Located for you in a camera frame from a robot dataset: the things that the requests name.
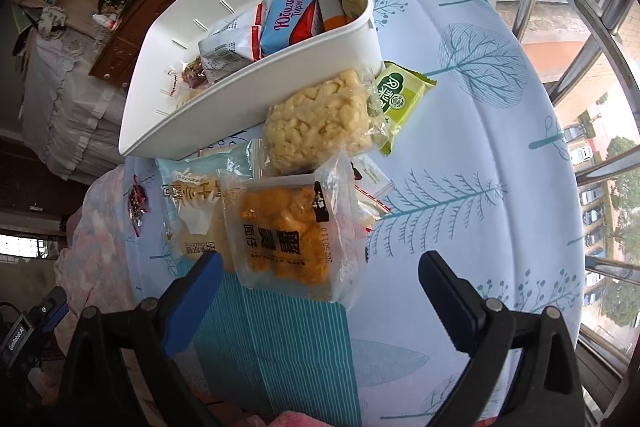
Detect orange cookies clear bag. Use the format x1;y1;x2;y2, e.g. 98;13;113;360
220;150;366;308

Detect nut snack clear bag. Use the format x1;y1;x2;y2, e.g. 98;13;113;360
167;55;209;96

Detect white red snack bag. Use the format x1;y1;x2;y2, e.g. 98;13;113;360
198;0;269;83

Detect red blue biscuit pack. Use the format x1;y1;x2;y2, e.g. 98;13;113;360
260;0;324;56

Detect dark brownie clear wrapper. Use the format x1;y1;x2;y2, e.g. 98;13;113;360
127;174;149;237

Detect small puffed rice cake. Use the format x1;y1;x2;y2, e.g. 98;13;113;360
177;88;206;108

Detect orange white snack bar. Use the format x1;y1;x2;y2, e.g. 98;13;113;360
317;0;352;31

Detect pastel blanket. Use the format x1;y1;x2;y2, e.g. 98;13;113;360
54;165;134;351

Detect teal striped placemat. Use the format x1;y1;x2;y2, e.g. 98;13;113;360
193;272;361;426

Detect light blue tree tablecloth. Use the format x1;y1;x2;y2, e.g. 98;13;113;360
121;0;586;427

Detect red white cookie pack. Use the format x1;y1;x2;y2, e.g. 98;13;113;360
350;154;394;232

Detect white lace cover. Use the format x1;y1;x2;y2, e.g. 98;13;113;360
22;29;126;185

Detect puffed rice cake pack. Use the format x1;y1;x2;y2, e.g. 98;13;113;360
262;68;390;174

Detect green snack packet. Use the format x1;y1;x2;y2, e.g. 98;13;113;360
375;61;437;156

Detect white plastic bin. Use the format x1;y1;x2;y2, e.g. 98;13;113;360
118;0;382;159

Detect metal window bars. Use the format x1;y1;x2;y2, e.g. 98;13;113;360
414;0;640;358

